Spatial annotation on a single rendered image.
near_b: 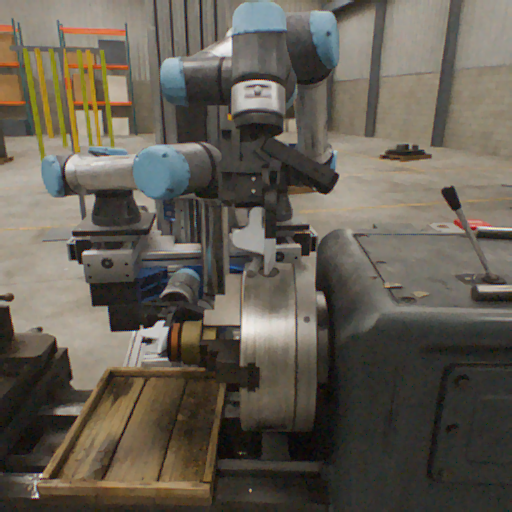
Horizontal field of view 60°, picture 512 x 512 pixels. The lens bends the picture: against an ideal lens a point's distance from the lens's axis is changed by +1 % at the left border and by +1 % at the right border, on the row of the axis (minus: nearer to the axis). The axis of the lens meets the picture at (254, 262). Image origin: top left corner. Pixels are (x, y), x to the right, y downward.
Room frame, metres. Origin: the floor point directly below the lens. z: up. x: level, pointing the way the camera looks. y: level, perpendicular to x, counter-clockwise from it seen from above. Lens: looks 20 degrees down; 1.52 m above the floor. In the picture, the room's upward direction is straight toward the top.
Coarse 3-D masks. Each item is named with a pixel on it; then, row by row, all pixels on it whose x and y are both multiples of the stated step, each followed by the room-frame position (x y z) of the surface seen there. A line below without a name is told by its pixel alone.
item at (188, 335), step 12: (180, 324) 0.76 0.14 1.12; (192, 324) 0.75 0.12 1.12; (168, 336) 0.73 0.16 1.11; (180, 336) 0.74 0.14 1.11; (192, 336) 0.73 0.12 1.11; (204, 336) 0.74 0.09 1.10; (216, 336) 0.78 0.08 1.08; (168, 348) 0.72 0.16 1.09; (180, 348) 0.72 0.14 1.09; (192, 348) 0.72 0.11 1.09; (180, 360) 0.74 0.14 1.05; (192, 360) 0.72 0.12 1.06
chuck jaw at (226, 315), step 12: (228, 276) 0.83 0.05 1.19; (240, 276) 0.82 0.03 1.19; (228, 288) 0.81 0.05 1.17; (240, 288) 0.81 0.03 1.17; (216, 300) 0.79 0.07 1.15; (228, 300) 0.79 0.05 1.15; (240, 300) 0.79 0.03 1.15; (204, 312) 0.78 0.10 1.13; (216, 312) 0.78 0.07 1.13; (228, 312) 0.78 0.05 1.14; (240, 312) 0.78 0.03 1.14; (204, 324) 0.76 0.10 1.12; (216, 324) 0.76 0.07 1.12; (228, 324) 0.76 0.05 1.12
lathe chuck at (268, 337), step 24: (288, 264) 0.78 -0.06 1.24; (264, 288) 0.69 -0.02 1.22; (288, 288) 0.69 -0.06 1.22; (264, 312) 0.65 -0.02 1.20; (288, 312) 0.65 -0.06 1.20; (240, 336) 0.63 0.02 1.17; (264, 336) 0.62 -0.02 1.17; (288, 336) 0.62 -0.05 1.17; (240, 360) 0.61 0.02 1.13; (264, 360) 0.61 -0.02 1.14; (288, 360) 0.61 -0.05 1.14; (264, 384) 0.60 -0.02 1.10; (288, 384) 0.60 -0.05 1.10; (240, 408) 0.60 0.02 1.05; (264, 408) 0.60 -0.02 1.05; (288, 408) 0.60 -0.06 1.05
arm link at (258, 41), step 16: (256, 0) 0.67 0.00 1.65; (240, 16) 0.67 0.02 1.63; (256, 16) 0.66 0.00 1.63; (272, 16) 0.66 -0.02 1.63; (240, 32) 0.66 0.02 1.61; (256, 32) 0.65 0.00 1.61; (272, 32) 0.65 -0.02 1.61; (240, 48) 0.65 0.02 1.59; (256, 48) 0.64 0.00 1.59; (272, 48) 0.65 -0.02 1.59; (240, 64) 0.64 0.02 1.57; (256, 64) 0.63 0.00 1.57; (272, 64) 0.64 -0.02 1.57; (288, 64) 0.70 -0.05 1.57; (240, 80) 0.64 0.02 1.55; (272, 80) 0.63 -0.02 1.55
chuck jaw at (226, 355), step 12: (204, 348) 0.70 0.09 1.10; (216, 348) 0.68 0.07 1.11; (228, 348) 0.68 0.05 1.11; (204, 360) 0.69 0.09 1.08; (216, 360) 0.63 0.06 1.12; (228, 360) 0.63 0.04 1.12; (216, 372) 0.62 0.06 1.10; (228, 372) 0.62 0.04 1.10; (240, 372) 0.61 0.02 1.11; (252, 372) 0.61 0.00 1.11; (240, 384) 0.60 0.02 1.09; (252, 384) 0.60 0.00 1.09
